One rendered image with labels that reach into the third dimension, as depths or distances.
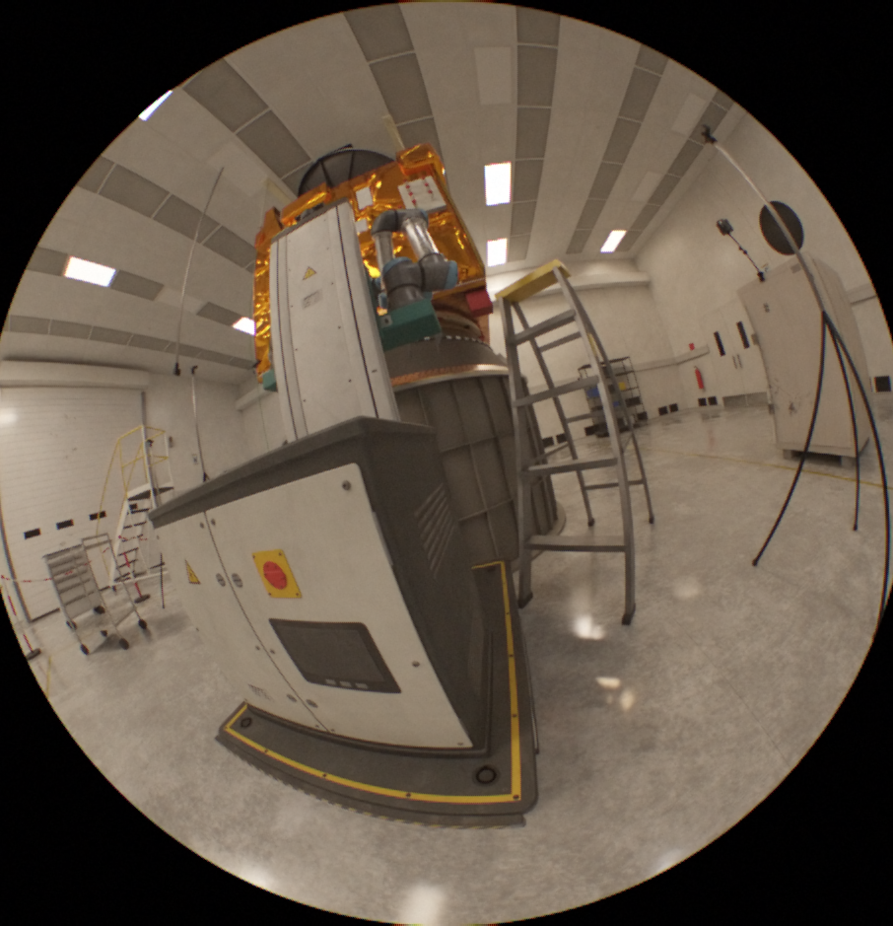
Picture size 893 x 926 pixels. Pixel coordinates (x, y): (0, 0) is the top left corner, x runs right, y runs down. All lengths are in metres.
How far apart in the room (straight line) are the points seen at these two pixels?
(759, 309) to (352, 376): 2.95
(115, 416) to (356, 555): 8.66
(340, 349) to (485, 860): 1.30
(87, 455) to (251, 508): 8.09
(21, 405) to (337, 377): 8.48
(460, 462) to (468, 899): 1.70
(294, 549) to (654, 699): 0.93
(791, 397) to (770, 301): 0.77
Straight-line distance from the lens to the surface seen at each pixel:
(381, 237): 1.28
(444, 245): 2.09
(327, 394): 0.77
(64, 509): 8.08
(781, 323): 2.84
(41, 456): 8.33
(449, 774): 0.53
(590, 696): 0.95
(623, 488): 1.03
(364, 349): 0.74
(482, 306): 1.87
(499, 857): 0.81
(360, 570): 0.26
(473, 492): 1.50
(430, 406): 1.46
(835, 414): 2.72
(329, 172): 3.90
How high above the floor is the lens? 0.80
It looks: 3 degrees down
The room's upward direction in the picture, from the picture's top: 15 degrees counter-clockwise
